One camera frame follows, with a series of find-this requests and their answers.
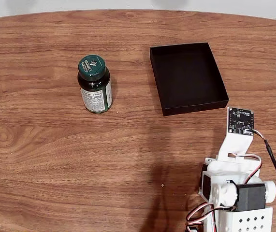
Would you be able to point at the black camera circuit board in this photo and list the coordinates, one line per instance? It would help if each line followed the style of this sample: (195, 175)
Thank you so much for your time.
(241, 120)

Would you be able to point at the black cardboard box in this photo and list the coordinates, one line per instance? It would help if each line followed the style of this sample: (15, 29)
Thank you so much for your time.
(188, 79)

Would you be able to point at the green pill bottle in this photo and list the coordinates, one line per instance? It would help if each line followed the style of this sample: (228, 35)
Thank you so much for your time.
(94, 96)

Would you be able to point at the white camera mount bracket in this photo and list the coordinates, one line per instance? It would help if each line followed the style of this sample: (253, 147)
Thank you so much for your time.
(234, 145)

